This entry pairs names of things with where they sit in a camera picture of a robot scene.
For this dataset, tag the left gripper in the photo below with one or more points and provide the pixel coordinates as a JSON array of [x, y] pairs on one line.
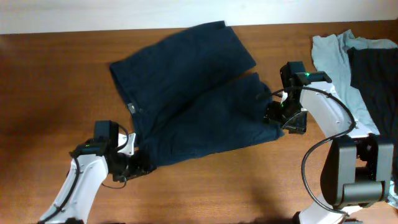
[[143, 166]]

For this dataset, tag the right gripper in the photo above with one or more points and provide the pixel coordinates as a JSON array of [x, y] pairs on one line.
[[298, 126]]

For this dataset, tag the navy blue shorts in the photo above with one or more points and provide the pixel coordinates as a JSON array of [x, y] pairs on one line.
[[193, 94]]

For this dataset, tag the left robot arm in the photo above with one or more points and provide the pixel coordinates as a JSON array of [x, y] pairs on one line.
[[91, 163]]

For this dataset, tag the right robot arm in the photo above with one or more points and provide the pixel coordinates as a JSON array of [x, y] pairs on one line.
[[358, 167]]

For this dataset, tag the light grey shirt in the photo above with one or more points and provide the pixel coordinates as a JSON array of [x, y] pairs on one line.
[[330, 54]]

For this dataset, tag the black garment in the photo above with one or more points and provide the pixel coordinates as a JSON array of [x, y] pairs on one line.
[[374, 74]]

